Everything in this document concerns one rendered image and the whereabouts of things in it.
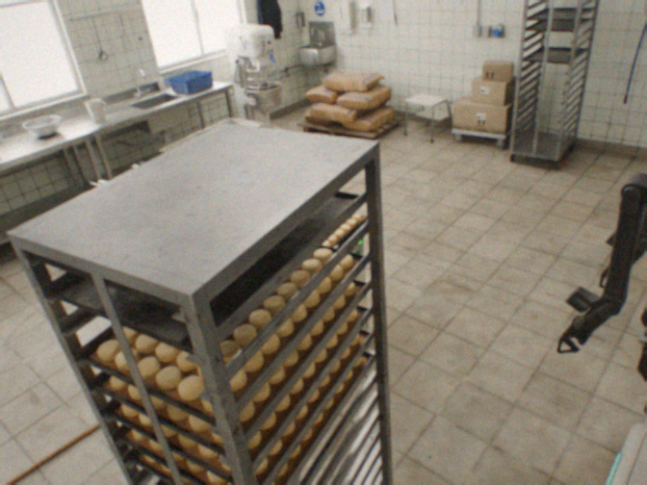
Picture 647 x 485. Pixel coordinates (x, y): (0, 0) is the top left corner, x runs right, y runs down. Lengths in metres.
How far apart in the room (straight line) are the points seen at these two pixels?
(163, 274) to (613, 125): 5.58
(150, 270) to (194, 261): 0.07
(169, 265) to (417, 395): 2.31
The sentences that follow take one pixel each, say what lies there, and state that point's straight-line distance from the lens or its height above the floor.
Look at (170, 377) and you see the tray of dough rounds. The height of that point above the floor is 1.51.
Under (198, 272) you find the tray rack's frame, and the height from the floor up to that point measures 1.82.
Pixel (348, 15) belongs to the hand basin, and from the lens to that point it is 7.15.
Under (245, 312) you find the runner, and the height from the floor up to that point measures 1.68.
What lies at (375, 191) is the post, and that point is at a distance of 1.24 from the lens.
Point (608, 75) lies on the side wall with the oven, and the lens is 5.97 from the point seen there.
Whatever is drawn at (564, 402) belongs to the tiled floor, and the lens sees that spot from 3.11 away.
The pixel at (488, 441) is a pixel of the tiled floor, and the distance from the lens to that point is 2.86.
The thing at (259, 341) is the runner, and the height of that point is 1.59.
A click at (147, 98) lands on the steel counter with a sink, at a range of 6.07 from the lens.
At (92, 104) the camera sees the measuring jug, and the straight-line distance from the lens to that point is 5.41.
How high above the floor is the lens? 2.25
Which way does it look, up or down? 31 degrees down
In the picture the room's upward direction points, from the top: 6 degrees counter-clockwise
